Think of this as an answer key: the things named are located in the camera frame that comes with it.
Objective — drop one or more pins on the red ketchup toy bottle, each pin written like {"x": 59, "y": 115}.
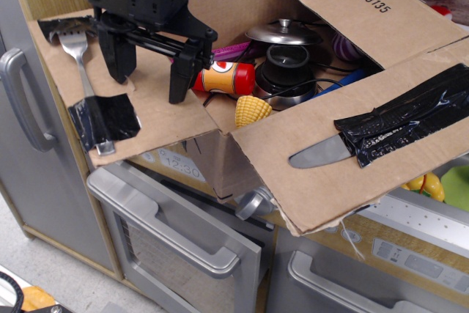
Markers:
{"x": 227, "y": 77}

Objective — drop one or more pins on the purple white striped toy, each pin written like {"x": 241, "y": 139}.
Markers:
{"x": 344, "y": 49}

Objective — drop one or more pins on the steel pot lid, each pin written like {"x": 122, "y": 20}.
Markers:
{"x": 284, "y": 32}

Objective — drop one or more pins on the black tape fork tines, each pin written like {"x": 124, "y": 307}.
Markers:
{"x": 51, "y": 28}

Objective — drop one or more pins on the silver fork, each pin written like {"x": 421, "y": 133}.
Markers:
{"x": 82, "y": 67}

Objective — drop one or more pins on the grey right stove knob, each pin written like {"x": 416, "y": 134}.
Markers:
{"x": 255, "y": 203}

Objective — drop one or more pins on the green toy in sink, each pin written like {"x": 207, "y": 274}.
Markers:
{"x": 455, "y": 184}

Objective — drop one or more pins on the yellow toy fruit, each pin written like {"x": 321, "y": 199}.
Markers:
{"x": 428, "y": 185}

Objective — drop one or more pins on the black tape over knife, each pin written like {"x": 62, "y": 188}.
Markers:
{"x": 433, "y": 105}

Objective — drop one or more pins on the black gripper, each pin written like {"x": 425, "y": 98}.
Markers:
{"x": 153, "y": 16}

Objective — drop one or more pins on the grey oven door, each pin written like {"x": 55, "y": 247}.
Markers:
{"x": 180, "y": 247}

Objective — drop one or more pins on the black tape fork handle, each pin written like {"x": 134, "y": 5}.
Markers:
{"x": 119, "y": 117}

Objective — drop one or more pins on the large brown cardboard box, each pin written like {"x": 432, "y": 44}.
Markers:
{"x": 240, "y": 144}

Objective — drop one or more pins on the black steel pot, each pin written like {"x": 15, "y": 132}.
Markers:
{"x": 285, "y": 78}

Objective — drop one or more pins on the grey fridge door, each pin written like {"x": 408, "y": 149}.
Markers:
{"x": 43, "y": 170}

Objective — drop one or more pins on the grey dishwasher door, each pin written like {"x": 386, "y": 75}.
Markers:
{"x": 310, "y": 277}

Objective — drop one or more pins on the red white object background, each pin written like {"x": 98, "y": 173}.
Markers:
{"x": 444, "y": 11}

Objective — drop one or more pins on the yellow toy corn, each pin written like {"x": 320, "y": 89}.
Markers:
{"x": 250, "y": 109}

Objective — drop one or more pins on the blue toy handle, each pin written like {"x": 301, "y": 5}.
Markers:
{"x": 349, "y": 79}

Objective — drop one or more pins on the black cable floor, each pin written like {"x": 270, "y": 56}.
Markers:
{"x": 16, "y": 308}

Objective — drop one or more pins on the silver butter knife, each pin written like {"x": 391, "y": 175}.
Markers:
{"x": 328, "y": 151}

